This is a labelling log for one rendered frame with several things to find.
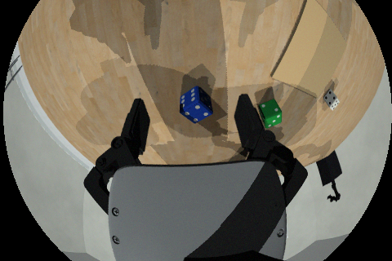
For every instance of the tan square mat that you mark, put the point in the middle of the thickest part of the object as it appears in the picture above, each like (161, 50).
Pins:
(313, 51)

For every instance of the blue die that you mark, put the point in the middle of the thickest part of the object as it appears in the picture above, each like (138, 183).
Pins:
(195, 105)

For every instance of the green die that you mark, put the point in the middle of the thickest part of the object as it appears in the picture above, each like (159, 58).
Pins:
(270, 112)

